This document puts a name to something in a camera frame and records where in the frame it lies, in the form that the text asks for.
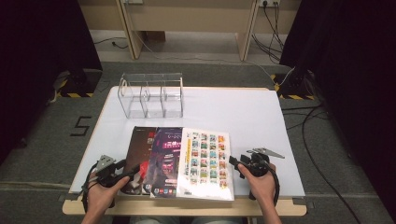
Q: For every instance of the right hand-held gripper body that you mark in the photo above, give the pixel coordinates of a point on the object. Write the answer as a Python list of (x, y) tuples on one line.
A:
[(258, 166)]

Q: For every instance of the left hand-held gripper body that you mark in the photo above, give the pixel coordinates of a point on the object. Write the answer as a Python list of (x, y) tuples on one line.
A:
[(107, 177)]

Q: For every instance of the black and red book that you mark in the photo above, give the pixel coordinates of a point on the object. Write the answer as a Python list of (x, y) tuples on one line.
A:
[(138, 149)]

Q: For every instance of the thick white book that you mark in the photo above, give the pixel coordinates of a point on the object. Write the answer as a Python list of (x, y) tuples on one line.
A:
[(205, 161)]

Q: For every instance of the purple magazine blue spine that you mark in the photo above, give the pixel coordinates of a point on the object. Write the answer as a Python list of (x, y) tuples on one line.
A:
[(166, 161)]

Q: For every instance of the clear acrylic book rack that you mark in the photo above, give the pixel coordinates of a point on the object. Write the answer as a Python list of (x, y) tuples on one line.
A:
[(149, 93)]

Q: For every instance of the person's right hand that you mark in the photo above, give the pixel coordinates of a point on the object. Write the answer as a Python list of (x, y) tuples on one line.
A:
[(263, 186)]

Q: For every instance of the person's left hand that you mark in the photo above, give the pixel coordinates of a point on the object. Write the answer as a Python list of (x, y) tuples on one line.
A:
[(101, 197)]

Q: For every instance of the stand base with hazard tape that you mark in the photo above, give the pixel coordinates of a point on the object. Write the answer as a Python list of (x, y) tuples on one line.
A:
[(77, 84), (295, 87)]

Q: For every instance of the black curtain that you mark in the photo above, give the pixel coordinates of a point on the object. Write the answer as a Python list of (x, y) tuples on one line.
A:
[(351, 77), (40, 62)]

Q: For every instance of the beige wooden desk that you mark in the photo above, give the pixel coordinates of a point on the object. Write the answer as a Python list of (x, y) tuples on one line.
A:
[(186, 18)]

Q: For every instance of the white power socket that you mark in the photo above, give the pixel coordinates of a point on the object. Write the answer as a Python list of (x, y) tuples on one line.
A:
[(270, 2)]

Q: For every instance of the grey table bracket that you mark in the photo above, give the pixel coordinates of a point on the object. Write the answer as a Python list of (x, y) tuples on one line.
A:
[(303, 202), (67, 197)]

